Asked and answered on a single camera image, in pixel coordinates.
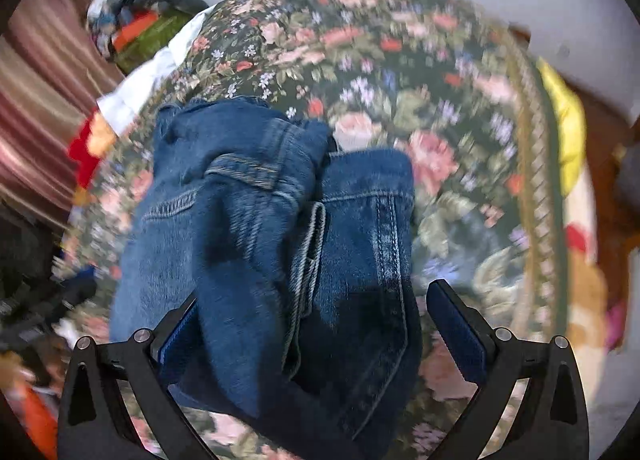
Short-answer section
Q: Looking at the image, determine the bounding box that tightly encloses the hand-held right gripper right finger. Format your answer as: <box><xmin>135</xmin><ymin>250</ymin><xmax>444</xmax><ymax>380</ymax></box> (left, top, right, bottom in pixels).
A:
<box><xmin>426</xmin><ymin>279</ymin><xmax>591</xmax><ymax>460</ymax></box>

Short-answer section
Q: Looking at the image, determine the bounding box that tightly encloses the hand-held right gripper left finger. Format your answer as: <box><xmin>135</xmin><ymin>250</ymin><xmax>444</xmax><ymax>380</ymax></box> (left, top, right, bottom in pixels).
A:
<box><xmin>56</xmin><ymin>292</ymin><xmax>221</xmax><ymax>460</ymax></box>

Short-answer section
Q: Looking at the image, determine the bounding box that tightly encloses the blue denim jacket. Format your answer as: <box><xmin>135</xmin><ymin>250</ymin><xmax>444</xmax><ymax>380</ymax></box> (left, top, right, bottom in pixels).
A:
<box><xmin>109</xmin><ymin>96</ymin><xmax>423</xmax><ymax>460</ymax></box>

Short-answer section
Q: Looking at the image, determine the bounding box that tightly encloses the person's left forearm orange sleeve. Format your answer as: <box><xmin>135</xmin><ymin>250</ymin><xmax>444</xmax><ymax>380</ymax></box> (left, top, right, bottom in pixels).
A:
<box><xmin>15</xmin><ymin>380</ymin><xmax>58</xmax><ymax>458</ymax></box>

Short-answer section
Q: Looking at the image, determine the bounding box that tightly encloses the pile of mixed clothes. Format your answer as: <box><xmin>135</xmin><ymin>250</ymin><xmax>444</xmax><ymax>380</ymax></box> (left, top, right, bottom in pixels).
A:
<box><xmin>87</xmin><ymin>0</ymin><xmax>211</xmax><ymax>73</ymax></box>

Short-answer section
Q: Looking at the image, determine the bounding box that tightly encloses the beige patterned blanket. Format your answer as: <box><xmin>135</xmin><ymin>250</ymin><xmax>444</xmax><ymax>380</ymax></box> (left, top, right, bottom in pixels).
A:
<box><xmin>562</xmin><ymin>165</ymin><xmax>623</xmax><ymax>356</ymax></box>

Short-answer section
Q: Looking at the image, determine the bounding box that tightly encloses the red cloth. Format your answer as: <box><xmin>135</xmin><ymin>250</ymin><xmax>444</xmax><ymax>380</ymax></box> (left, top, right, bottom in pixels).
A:
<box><xmin>67</xmin><ymin>110</ymin><xmax>118</xmax><ymax>188</ymax></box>

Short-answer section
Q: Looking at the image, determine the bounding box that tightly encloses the striped maroon curtain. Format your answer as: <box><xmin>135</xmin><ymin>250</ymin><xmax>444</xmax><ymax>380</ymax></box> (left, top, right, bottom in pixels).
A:
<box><xmin>0</xmin><ymin>0</ymin><xmax>126</xmax><ymax>225</ymax></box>

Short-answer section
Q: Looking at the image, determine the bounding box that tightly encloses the yellow cloth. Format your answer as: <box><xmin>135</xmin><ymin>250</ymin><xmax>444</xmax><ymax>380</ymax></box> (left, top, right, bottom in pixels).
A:
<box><xmin>320</xmin><ymin>0</ymin><xmax>588</xmax><ymax>195</ymax></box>

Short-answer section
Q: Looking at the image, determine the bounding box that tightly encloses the white cloth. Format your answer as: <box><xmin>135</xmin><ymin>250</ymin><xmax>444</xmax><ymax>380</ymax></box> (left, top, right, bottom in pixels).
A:
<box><xmin>96</xmin><ymin>7</ymin><xmax>216</xmax><ymax>133</ymax></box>

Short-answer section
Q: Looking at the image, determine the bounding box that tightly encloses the dark floral blanket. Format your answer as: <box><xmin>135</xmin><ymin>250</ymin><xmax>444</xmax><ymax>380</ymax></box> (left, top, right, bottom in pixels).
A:
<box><xmin>52</xmin><ymin>0</ymin><xmax>568</xmax><ymax>460</ymax></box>

